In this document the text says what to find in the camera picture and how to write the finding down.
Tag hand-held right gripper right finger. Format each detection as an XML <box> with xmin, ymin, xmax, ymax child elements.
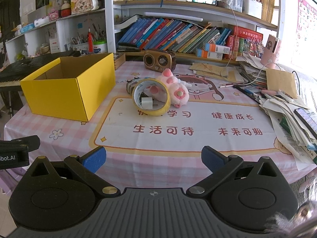
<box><xmin>186</xmin><ymin>146</ymin><xmax>289</xmax><ymax>199</ymax></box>

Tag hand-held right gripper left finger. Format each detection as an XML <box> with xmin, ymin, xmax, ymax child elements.
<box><xmin>25</xmin><ymin>146</ymin><xmax>118</xmax><ymax>199</ymax></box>

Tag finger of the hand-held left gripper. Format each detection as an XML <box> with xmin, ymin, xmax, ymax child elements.
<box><xmin>0</xmin><ymin>135</ymin><xmax>40</xmax><ymax>152</ymax></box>

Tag yellow cardboard box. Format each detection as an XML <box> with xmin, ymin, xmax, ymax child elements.
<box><xmin>20</xmin><ymin>53</ymin><xmax>117</xmax><ymax>122</ymax></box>

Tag yellow tape roll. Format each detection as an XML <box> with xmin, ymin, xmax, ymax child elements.
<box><xmin>131</xmin><ymin>79</ymin><xmax>171</xmax><ymax>116</ymax></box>

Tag grey purple toy camera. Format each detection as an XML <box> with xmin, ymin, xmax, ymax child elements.
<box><xmin>126</xmin><ymin>77</ymin><xmax>143</xmax><ymax>95</ymax></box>

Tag pink plush toy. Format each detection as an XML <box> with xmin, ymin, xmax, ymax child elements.
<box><xmin>146</xmin><ymin>68</ymin><xmax>190</xmax><ymax>105</ymax></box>

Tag black keyboard stand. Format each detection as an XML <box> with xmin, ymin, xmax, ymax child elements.
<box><xmin>6</xmin><ymin>89</ymin><xmax>14</xmax><ymax>116</ymax></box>

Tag pink checked printed tablecloth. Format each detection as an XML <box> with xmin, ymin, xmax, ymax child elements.
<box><xmin>4</xmin><ymin>59</ymin><xmax>317</xmax><ymax>196</ymax></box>

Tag black coloured pencil case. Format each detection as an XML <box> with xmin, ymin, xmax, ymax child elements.
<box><xmin>234</xmin><ymin>84</ymin><xmax>264</xmax><ymax>104</ymax></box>

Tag black electronic keyboard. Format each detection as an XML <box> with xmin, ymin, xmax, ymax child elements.
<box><xmin>0</xmin><ymin>50</ymin><xmax>81</xmax><ymax>87</ymax></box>

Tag messy stack of papers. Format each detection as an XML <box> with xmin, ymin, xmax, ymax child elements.
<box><xmin>236</xmin><ymin>55</ymin><xmax>317</xmax><ymax>164</ymax></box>

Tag pile of brown envelopes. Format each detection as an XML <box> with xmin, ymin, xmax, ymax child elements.
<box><xmin>189</xmin><ymin>62</ymin><xmax>245</xmax><ymax>84</ymax></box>

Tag white box red label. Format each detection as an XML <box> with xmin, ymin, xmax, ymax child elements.
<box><xmin>49</xmin><ymin>37</ymin><xmax>61</xmax><ymax>53</ymax></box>

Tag dark tablet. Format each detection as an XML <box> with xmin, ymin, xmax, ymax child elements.
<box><xmin>293</xmin><ymin>107</ymin><xmax>317</xmax><ymax>135</ymax></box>

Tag wooden chessboard box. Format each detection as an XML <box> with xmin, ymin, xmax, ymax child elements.
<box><xmin>113</xmin><ymin>53</ymin><xmax>126</xmax><ymax>70</ymax></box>

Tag fuzzy grey sleeve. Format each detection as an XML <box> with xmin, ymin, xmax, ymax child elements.
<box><xmin>264</xmin><ymin>178</ymin><xmax>317</xmax><ymax>238</ymax></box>

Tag brown paper envelope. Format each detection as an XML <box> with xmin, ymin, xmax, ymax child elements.
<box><xmin>266</xmin><ymin>69</ymin><xmax>298</xmax><ymax>99</ymax></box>

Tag white printed pen cup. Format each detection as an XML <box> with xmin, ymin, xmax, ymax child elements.
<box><xmin>72</xmin><ymin>42</ymin><xmax>90</xmax><ymax>52</ymax></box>

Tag orange white small carton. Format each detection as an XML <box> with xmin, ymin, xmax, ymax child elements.
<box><xmin>196</xmin><ymin>49</ymin><xmax>223</xmax><ymax>60</ymax></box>
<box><xmin>203</xmin><ymin>43</ymin><xmax>231</xmax><ymax>54</ymax></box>

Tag white jar green lid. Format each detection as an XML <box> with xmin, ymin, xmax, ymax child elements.
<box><xmin>93</xmin><ymin>40</ymin><xmax>108</xmax><ymax>54</ymax></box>

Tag blue tissue pack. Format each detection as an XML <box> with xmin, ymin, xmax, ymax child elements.
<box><xmin>20</xmin><ymin>23</ymin><xmax>34</xmax><ymax>34</ymax></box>

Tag brown retro radio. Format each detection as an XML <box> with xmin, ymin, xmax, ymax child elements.
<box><xmin>143</xmin><ymin>50</ymin><xmax>177</xmax><ymax>71</ymax></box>

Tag black stapler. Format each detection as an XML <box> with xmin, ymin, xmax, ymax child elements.
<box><xmin>117</xmin><ymin>43</ymin><xmax>140</xmax><ymax>53</ymax></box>

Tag red tassel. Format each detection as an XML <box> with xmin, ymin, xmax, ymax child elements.
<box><xmin>87</xmin><ymin>13</ymin><xmax>94</xmax><ymax>51</ymax></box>

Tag white wipes pack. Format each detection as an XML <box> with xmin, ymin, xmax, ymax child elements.
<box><xmin>34</xmin><ymin>16</ymin><xmax>50</xmax><ymax>28</ymax></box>

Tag colourful character stands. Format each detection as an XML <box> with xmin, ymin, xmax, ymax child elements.
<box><xmin>244</xmin><ymin>37</ymin><xmax>264</xmax><ymax>57</ymax></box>

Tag pink desk holder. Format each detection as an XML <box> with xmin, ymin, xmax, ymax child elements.
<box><xmin>260</xmin><ymin>35</ymin><xmax>283</xmax><ymax>69</ymax></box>

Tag bunch of pens and brushes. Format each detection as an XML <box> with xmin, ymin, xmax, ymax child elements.
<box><xmin>72</xmin><ymin>23</ymin><xmax>107</xmax><ymax>44</ymax></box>

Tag grey box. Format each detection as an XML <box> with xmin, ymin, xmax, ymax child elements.
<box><xmin>27</xmin><ymin>6</ymin><xmax>47</xmax><ymax>23</ymax></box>

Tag thick red dictionary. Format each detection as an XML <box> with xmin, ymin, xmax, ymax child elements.
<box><xmin>231</xmin><ymin>26</ymin><xmax>264</xmax><ymax>41</ymax></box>

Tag row of leaning colourful books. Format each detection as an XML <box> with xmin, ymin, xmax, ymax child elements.
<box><xmin>117</xmin><ymin>17</ymin><xmax>264</xmax><ymax>55</ymax></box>

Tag red white round doll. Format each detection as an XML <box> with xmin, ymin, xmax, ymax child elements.
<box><xmin>61</xmin><ymin>1</ymin><xmax>73</xmax><ymax>18</ymax></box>

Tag white bookshelf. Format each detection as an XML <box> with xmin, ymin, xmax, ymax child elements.
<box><xmin>5</xmin><ymin>0</ymin><xmax>283</xmax><ymax>66</ymax></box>

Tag white pen organizer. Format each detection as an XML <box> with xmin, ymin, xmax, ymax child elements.
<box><xmin>243</xmin><ymin>0</ymin><xmax>263</xmax><ymax>19</ymax></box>

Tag clear marker organizer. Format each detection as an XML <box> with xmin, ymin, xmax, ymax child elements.
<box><xmin>218</xmin><ymin>0</ymin><xmax>243</xmax><ymax>12</ymax></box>

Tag row of yellow books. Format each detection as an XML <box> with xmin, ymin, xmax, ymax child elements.
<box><xmin>260</xmin><ymin>0</ymin><xmax>276</xmax><ymax>23</ymax></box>

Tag white charging cable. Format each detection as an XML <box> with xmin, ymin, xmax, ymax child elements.
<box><xmin>215</xmin><ymin>0</ymin><xmax>283</xmax><ymax>85</ymax></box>

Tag pink alphabet wall poster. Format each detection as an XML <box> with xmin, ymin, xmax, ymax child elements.
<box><xmin>291</xmin><ymin>0</ymin><xmax>317</xmax><ymax>67</ymax></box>

